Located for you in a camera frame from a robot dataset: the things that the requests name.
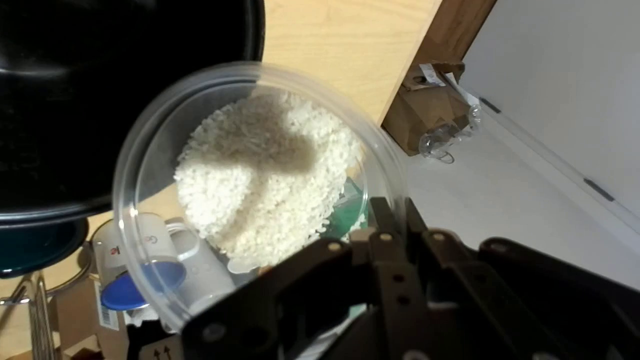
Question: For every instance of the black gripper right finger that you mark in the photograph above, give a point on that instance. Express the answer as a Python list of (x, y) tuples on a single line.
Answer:
[(533, 300)]

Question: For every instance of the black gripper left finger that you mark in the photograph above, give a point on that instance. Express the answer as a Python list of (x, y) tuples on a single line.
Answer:
[(300, 300)]

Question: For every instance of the white rice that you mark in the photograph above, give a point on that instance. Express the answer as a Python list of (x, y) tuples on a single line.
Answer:
[(267, 173)]

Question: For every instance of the metal pot black interior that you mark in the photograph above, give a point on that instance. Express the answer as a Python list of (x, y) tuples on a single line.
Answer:
[(101, 100)]

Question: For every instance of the white mug blue rim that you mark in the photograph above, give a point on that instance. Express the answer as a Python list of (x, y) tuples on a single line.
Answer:
[(173, 266)]

